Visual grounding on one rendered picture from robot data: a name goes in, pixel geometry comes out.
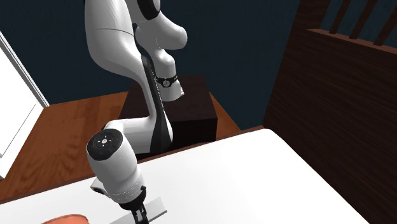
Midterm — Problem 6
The grey flat rectangular slab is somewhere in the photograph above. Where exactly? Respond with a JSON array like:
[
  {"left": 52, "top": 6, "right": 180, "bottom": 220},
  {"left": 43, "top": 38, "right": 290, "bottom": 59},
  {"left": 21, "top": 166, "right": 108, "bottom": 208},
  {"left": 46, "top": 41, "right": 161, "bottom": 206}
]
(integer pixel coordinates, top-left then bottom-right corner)
[{"left": 109, "top": 196, "right": 167, "bottom": 224}]

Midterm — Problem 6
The orange round object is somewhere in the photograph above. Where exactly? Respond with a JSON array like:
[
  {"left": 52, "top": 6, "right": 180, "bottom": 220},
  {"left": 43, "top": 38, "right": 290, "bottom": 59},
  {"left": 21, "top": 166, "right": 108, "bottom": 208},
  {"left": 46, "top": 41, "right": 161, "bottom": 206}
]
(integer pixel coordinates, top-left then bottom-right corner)
[{"left": 41, "top": 213, "right": 90, "bottom": 224}]

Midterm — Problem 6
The dark robot stand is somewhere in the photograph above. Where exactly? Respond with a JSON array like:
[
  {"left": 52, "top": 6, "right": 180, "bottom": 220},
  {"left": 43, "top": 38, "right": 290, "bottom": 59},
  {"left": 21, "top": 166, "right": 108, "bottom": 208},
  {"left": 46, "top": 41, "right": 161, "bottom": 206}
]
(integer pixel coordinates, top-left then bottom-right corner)
[{"left": 118, "top": 74, "right": 218, "bottom": 161}]

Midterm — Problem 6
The white cabinet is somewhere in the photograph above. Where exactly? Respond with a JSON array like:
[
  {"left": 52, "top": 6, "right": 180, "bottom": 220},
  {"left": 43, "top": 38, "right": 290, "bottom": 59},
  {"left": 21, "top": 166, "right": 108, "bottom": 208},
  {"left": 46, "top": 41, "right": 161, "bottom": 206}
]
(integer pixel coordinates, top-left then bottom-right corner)
[{"left": 0, "top": 31, "right": 50, "bottom": 180}]

